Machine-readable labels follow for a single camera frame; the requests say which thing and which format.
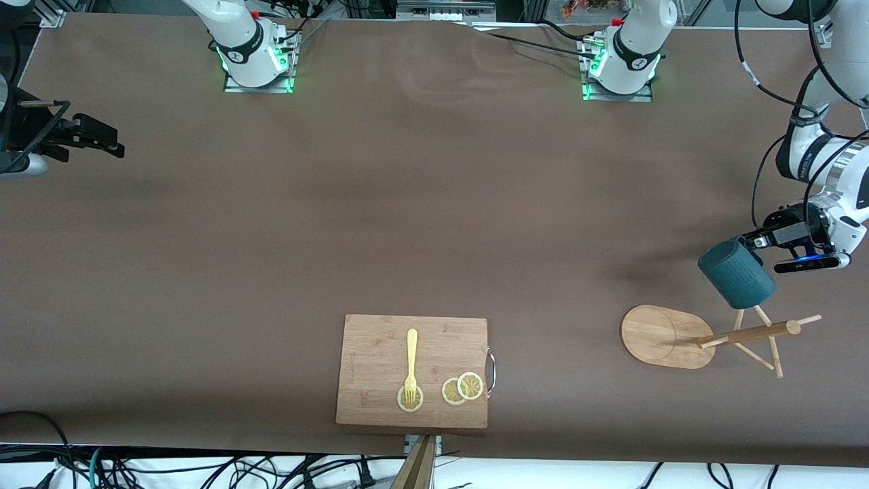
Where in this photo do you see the metal clamp bracket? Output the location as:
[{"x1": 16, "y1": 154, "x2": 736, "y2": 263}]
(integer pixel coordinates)
[{"x1": 404, "y1": 435, "x2": 443, "y2": 457}]

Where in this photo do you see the yellow plastic fork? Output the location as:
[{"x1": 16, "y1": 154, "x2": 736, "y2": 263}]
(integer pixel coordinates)
[{"x1": 403, "y1": 329, "x2": 419, "y2": 405}]

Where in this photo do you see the thick black cable loop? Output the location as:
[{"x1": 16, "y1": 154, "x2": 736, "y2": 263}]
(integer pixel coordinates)
[{"x1": 0, "y1": 411, "x2": 77, "y2": 489}]

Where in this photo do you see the brown table cover sheet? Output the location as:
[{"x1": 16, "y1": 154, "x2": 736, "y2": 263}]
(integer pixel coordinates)
[{"x1": 0, "y1": 14, "x2": 869, "y2": 469}]

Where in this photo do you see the wooden post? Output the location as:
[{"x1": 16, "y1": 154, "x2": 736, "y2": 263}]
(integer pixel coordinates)
[{"x1": 390, "y1": 435, "x2": 437, "y2": 489}]

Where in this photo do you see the wooden cup rack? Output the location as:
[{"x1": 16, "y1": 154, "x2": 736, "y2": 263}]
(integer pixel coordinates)
[{"x1": 620, "y1": 304, "x2": 823, "y2": 380}]

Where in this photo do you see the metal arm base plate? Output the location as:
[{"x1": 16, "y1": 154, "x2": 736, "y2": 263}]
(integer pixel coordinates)
[
  {"x1": 224, "y1": 31, "x2": 298, "y2": 94},
  {"x1": 580, "y1": 37, "x2": 654, "y2": 103}
]

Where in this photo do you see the teal ribbed cup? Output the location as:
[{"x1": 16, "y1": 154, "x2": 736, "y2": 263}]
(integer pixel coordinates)
[{"x1": 698, "y1": 236, "x2": 777, "y2": 310}]

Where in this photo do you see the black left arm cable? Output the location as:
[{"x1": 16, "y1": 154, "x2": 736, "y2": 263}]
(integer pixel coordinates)
[{"x1": 735, "y1": 0, "x2": 869, "y2": 228}]

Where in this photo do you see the grey metal frame rail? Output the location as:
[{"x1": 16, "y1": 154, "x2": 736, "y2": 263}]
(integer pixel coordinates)
[{"x1": 397, "y1": 0, "x2": 496, "y2": 21}]

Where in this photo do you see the bamboo cutting board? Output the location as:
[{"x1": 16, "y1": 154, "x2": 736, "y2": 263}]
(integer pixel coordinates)
[{"x1": 335, "y1": 314, "x2": 489, "y2": 429}]

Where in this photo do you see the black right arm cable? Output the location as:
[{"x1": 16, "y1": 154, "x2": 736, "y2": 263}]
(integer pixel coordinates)
[{"x1": 14, "y1": 101, "x2": 72, "y2": 164}]

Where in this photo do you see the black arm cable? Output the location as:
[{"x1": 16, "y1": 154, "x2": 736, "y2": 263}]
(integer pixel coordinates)
[
  {"x1": 14, "y1": 101, "x2": 72, "y2": 164},
  {"x1": 735, "y1": 0, "x2": 869, "y2": 228}
]

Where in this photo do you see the orange red object pile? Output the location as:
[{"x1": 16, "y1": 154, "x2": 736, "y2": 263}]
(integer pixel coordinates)
[{"x1": 562, "y1": 0, "x2": 615, "y2": 18}]

